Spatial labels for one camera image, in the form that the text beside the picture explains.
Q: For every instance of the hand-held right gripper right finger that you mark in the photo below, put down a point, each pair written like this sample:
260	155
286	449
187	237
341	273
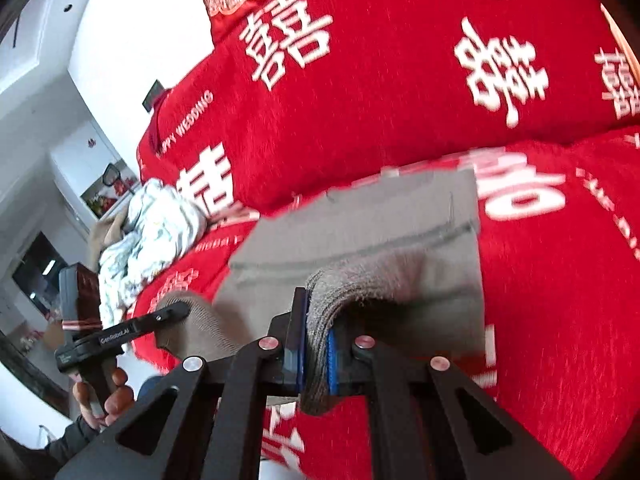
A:
333	365

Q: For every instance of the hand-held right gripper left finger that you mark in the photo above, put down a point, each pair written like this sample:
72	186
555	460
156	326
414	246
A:
301	360

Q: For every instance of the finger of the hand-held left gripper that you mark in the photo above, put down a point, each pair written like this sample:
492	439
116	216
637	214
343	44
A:
170	311

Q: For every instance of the grey knit sweater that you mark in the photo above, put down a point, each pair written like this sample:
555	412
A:
375	220

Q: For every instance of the person's left forearm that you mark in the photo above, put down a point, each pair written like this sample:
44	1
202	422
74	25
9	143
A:
75	440

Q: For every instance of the person's left hand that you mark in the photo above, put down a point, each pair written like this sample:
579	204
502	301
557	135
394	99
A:
120	395

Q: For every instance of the dark stone counter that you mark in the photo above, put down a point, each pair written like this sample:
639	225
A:
30	370

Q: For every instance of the dark blue cloth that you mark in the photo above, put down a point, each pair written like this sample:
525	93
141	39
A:
150	390

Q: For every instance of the white floral cloth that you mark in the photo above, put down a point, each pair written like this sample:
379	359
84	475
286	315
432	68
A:
150	230

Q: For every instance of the black television screen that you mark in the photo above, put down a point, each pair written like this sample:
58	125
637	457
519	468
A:
37	270

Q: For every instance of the beige cloth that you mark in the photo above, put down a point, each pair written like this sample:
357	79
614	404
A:
107	235

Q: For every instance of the white cabinet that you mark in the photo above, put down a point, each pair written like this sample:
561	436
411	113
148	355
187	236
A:
80	160

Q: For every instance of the red printed sofa cover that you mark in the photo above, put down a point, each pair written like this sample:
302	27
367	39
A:
400	85

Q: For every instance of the dark wall switch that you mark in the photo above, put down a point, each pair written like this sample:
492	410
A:
152	96

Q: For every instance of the wooden sofa frame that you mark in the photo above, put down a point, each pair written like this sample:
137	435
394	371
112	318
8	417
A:
620	35

